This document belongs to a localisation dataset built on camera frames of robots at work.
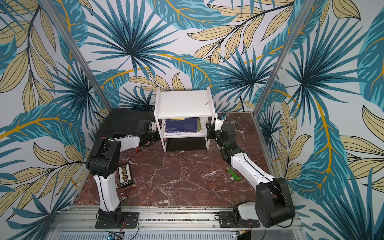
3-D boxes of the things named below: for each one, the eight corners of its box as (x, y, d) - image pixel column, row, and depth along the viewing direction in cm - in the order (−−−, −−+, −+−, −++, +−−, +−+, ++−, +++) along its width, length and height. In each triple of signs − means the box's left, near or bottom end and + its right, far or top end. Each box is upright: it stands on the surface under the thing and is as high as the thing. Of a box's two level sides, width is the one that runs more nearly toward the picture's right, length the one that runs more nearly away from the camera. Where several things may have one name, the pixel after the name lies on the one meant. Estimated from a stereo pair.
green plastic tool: (224, 170, 92) (225, 169, 91) (227, 167, 94) (227, 166, 92) (239, 183, 88) (240, 181, 86) (241, 179, 89) (242, 178, 87)
